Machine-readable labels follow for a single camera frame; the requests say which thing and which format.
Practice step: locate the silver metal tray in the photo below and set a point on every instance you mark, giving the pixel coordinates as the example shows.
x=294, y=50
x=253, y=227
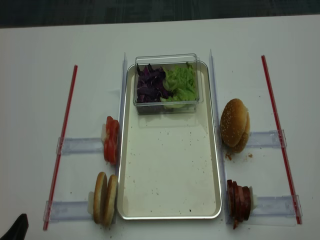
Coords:
x=169, y=167

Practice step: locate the sesame top bun rear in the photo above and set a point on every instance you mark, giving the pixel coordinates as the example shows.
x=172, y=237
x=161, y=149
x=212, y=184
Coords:
x=241, y=144

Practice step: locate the red tomato slices stack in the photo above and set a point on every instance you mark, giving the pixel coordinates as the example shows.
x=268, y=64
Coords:
x=110, y=142

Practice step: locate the red strip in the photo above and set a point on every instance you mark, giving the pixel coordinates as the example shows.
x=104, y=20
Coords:
x=58, y=157
x=283, y=150

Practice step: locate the bun slice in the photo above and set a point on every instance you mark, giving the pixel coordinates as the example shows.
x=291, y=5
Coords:
x=100, y=195
x=110, y=200

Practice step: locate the purple cabbage leaves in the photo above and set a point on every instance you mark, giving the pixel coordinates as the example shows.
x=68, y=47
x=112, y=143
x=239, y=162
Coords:
x=150, y=85

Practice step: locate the white pusher block tomato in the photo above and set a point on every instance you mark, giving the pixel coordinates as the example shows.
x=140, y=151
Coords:
x=103, y=133

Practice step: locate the clear vertical rail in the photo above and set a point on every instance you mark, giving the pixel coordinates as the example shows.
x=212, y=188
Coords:
x=122, y=100
x=219, y=144

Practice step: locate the sesame top bun front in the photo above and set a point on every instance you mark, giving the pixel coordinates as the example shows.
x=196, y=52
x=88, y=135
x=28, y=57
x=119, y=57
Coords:
x=235, y=120

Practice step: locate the clear plastic salad box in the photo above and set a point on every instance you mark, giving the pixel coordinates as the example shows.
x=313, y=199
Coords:
x=168, y=62

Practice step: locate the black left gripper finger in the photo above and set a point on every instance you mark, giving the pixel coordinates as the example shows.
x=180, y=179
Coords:
x=18, y=230

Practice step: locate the right clear vertical rail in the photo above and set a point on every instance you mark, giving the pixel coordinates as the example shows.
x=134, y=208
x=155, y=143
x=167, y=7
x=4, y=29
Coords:
x=219, y=144

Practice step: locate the clear rail behind tomato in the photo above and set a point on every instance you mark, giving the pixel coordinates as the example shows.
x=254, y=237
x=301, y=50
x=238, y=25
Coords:
x=89, y=145

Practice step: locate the clear rail behind patties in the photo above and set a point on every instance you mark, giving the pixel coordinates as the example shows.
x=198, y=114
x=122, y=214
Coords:
x=275, y=206

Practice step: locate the left red strip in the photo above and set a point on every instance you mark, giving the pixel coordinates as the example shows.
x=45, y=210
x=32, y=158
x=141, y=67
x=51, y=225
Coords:
x=58, y=157

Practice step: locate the left clear vertical rail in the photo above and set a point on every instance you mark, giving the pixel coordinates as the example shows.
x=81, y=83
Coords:
x=122, y=100

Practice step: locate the dark meat patties stack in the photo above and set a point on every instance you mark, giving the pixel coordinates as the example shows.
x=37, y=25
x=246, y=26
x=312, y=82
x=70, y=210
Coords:
x=240, y=202

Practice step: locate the white pusher block patties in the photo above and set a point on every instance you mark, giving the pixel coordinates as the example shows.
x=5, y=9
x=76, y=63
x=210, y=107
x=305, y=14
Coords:
x=253, y=199

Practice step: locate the right red strip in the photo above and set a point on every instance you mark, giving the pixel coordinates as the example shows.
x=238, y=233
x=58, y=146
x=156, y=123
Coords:
x=283, y=150

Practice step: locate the sesame bun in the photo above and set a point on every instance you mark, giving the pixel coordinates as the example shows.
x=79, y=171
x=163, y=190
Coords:
x=235, y=120
x=241, y=144

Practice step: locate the clear rail behind sesame buns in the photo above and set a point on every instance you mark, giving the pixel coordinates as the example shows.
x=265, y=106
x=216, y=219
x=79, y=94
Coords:
x=267, y=139

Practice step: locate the green lettuce leaves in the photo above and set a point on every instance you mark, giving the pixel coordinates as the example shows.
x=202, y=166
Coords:
x=181, y=81

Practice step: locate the white pusher block buns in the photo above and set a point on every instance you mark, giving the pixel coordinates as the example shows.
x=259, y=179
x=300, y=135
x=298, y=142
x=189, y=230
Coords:
x=90, y=203

